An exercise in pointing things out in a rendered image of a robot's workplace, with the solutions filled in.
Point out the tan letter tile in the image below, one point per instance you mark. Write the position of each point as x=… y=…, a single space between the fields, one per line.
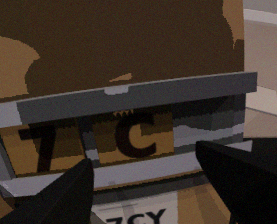
x=43 y=148
x=133 y=135

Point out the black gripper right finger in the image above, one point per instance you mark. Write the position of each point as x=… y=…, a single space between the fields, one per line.
x=245 y=181

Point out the white paper ticket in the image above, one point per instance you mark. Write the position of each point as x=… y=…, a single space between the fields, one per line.
x=158 y=209

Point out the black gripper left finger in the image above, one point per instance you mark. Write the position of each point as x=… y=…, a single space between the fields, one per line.
x=67 y=200

